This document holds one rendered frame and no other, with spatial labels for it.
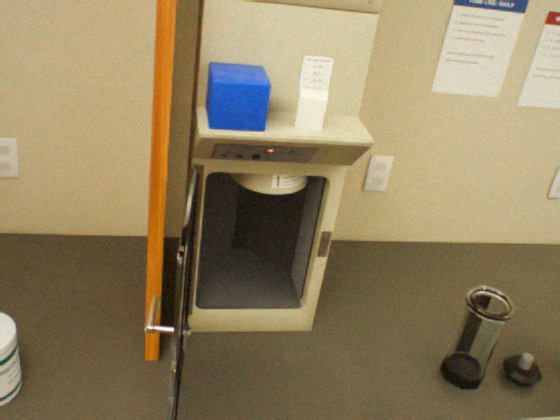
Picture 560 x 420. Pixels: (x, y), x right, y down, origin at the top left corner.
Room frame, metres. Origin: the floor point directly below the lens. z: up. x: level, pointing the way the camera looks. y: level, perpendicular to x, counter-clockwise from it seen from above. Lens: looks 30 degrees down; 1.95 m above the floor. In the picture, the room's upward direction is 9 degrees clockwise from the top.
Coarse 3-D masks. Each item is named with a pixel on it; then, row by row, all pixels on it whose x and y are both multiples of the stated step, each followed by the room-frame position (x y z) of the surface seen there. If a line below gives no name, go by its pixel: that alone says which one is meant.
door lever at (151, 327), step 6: (156, 300) 0.86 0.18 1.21; (156, 306) 0.84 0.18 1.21; (150, 312) 0.83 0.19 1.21; (156, 312) 0.83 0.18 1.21; (150, 318) 0.81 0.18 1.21; (156, 318) 0.81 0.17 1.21; (150, 324) 0.79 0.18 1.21; (156, 324) 0.81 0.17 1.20; (144, 330) 0.79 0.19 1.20; (150, 330) 0.79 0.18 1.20; (156, 330) 0.79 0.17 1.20; (162, 330) 0.79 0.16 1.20; (168, 330) 0.79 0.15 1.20
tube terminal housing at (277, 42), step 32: (224, 0) 1.08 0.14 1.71; (224, 32) 1.08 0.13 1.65; (256, 32) 1.09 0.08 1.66; (288, 32) 1.11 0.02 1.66; (320, 32) 1.12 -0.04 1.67; (352, 32) 1.14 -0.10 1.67; (256, 64) 1.10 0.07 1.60; (288, 64) 1.11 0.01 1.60; (352, 64) 1.14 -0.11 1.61; (192, 96) 1.17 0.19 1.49; (288, 96) 1.11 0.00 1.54; (352, 96) 1.14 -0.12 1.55; (192, 128) 1.12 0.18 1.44; (192, 160) 1.07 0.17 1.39; (224, 160) 1.09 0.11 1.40; (320, 224) 1.17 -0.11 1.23; (192, 320) 1.08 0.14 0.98; (224, 320) 1.10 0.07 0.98; (256, 320) 1.11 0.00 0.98; (288, 320) 1.13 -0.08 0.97
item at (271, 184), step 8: (232, 176) 1.17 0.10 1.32; (240, 176) 1.15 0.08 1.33; (248, 176) 1.14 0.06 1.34; (256, 176) 1.14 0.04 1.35; (264, 176) 1.14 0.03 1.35; (272, 176) 1.14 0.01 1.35; (280, 176) 1.14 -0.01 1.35; (288, 176) 1.15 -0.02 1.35; (296, 176) 1.16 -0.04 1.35; (304, 176) 1.19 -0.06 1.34; (240, 184) 1.14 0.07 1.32; (248, 184) 1.14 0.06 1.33; (256, 184) 1.13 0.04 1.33; (264, 184) 1.13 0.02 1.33; (272, 184) 1.13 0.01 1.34; (280, 184) 1.14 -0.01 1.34; (288, 184) 1.14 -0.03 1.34; (296, 184) 1.16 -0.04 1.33; (304, 184) 1.18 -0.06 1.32; (264, 192) 1.12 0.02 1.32; (272, 192) 1.12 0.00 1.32; (280, 192) 1.13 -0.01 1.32; (288, 192) 1.14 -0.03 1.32
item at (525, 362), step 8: (504, 360) 1.11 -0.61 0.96; (512, 360) 1.10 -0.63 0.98; (520, 360) 1.09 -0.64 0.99; (528, 360) 1.08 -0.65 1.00; (504, 368) 1.09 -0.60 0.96; (512, 368) 1.08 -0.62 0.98; (520, 368) 1.08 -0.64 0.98; (528, 368) 1.08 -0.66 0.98; (536, 368) 1.09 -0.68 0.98; (512, 376) 1.06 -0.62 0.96; (520, 376) 1.06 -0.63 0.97; (528, 376) 1.06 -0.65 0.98; (536, 376) 1.06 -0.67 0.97; (520, 384) 1.06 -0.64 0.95; (528, 384) 1.06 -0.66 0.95
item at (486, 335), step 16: (480, 288) 1.11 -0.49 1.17; (480, 304) 1.11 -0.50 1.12; (496, 304) 1.10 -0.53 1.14; (512, 304) 1.07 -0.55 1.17; (464, 320) 1.06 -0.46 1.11; (480, 320) 1.03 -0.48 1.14; (464, 336) 1.05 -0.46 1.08; (480, 336) 1.03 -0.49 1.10; (496, 336) 1.03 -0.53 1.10; (448, 352) 1.08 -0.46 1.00; (464, 352) 1.04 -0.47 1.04; (480, 352) 1.03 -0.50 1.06; (464, 368) 1.03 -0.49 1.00; (480, 368) 1.03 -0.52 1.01
